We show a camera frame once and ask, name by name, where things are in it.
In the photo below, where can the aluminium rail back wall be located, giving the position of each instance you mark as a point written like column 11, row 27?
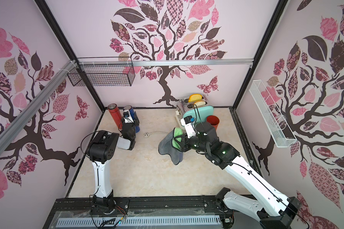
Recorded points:
column 173, row 62

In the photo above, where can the black wire basket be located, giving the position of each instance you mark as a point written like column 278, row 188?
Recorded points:
column 104, row 73

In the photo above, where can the white slotted cable duct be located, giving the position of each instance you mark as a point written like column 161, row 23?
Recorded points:
column 137, row 221

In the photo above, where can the aluminium rail left wall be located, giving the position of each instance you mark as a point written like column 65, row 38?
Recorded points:
column 33, row 107

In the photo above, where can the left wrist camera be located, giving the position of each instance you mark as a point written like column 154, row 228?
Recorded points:
column 127, row 117

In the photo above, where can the red cup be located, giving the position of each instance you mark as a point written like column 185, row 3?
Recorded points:
column 213, row 121

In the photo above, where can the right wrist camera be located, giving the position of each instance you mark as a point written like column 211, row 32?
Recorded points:
column 188, row 123

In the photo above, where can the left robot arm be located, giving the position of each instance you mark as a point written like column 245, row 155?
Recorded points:
column 100, row 151

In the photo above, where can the green and grey cloth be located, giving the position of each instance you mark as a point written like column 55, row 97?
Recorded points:
column 169, row 146

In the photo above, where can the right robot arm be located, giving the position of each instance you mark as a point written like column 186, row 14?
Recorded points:
column 271, row 208

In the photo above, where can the pale bread slice front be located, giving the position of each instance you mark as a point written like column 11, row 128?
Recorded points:
column 200, row 103

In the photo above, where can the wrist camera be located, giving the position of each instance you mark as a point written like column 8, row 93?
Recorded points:
column 188, row 123
column 127, row 117

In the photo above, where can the white wire basket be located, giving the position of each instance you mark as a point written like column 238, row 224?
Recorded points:
column 266, row 99

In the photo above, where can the yellow bread slice back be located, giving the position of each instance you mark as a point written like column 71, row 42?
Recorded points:
column 195, row 97

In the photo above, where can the aluminium rail wall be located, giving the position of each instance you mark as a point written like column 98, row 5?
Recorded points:
column 173, row 62
column 33, row 107

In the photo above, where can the red thermos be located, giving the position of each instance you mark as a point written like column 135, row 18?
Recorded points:
column 116, row 115

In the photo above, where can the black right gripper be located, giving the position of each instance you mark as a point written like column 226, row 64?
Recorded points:
column 185, row 140

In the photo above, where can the mint green toaster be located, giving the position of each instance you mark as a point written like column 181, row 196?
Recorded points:
column 184, row 109

